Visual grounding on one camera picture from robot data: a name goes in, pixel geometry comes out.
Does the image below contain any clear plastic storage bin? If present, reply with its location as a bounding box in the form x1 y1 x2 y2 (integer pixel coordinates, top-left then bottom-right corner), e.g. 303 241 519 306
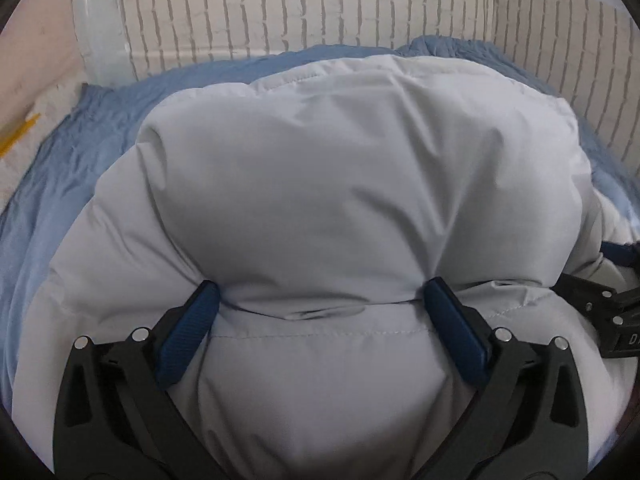
72 0 136 87

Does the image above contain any white patterned mattress edge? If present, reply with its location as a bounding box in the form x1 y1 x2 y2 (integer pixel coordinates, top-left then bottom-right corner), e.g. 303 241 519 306
1 72 87 210

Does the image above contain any beige striped padded headboard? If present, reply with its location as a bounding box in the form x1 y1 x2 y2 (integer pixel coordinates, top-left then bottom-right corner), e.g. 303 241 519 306
117 0 639 172

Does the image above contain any yellow strip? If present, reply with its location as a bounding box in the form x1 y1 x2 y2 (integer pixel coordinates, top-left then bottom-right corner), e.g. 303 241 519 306
0 113 41 157

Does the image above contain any blue bed sheet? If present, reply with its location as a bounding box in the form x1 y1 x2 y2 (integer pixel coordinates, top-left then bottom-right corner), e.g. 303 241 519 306
1 36 639 415

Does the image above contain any white puffer jacket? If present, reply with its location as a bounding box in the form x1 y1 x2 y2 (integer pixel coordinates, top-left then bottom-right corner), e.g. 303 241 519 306
12 55 639 479

